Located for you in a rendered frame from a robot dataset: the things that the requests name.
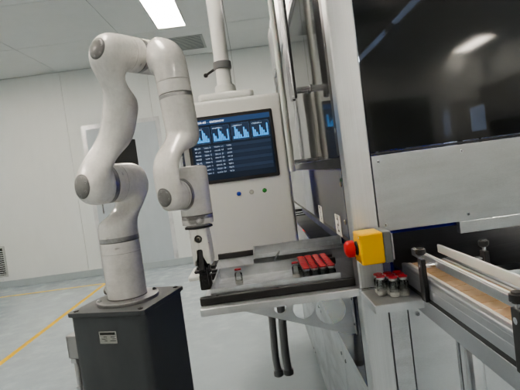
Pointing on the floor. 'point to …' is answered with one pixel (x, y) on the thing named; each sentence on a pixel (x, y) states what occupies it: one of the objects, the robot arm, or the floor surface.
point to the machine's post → (357, 181)
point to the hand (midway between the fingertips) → (206, 282)
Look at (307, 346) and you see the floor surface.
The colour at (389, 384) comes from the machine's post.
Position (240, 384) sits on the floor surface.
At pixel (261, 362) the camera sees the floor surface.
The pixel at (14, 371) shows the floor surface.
